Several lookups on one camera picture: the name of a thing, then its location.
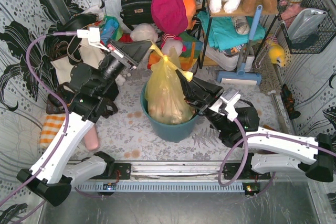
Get teal folded towel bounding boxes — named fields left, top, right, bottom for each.
left=197, top=11, right=266, bottom=50

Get red cloth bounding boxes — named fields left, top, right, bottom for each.
left=119, top=33, right=133, bottom=43

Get black wire basket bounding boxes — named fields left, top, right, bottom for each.
left=277, top=0, right=335, bottom=55

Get pink plush limb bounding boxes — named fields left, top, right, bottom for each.
left=83, top=125, right=99, bottom=151

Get grey chenille mop head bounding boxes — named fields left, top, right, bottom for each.
left=257, top=55, right=281, bottom=95

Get cream canvas tote bag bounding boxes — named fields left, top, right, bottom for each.
left=50, top=37, right=108, bottom=86

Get black leather handbag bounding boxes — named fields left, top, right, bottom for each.
left=120, top=0, right=154, bottom=31

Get magenta cloth bag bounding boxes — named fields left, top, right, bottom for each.
left=151, top=0, right=188, bottom=36

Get silver foil pouch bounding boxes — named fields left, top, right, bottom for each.
left=287, top=8, right=328, bottom=40

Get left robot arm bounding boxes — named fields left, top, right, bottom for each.
left=17, top=40, right=153, bottom=206

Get colourful printed bag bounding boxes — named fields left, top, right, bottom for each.
left=99, top=16, right=123, bottom=45

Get yellow plush duck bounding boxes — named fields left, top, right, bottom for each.
left=266, top=36, right=285, bottom=67

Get grey patterned shoe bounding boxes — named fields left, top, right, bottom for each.
left=231, top=16, right=250, bottom=35

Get orange checkered cloth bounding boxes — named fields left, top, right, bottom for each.
left=39, top=114, right=66, bottom=148

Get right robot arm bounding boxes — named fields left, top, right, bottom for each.
left=176, top=70, right=335, bottom=184

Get orange plush toy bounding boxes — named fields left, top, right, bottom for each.
left=182, top=0, right=196, bottom=30

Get teal trash bin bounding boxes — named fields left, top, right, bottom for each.
left=140, top=83, right=200, bottom=143

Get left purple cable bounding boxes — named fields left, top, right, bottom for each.
left=0, top=30, right=116, bottom=222

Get white sneakers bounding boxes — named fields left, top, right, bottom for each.
left=205, top=46, right=246, bottom=71

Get yellow trash bag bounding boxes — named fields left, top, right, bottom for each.
left=145, top=44, right=195, bottom=125

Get blue floor mop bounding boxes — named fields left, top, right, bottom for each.
left=217, top=5, right=263, bottom=86

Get cream plush lamb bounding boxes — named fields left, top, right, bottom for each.
left=130, top=23, right=159, bottom=42

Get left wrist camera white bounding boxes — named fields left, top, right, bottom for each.
left=77, top=26, right=109, bottom=51

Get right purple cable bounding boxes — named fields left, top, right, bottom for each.
left=218, top=118, right=336, bottom=196

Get rainbow striped bag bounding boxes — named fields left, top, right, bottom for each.
left=146, top=31, right=204, bottom=72

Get purple cable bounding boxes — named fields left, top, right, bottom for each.
left=0, top=30, right=116, bottom=222
left=218, top=118, right=336, bottom=196

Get white pink plush toy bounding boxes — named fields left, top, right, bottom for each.
left=161, top=33, right=186, bottom=56

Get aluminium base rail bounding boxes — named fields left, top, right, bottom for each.
left=39, top=159, right=321, bottom=183

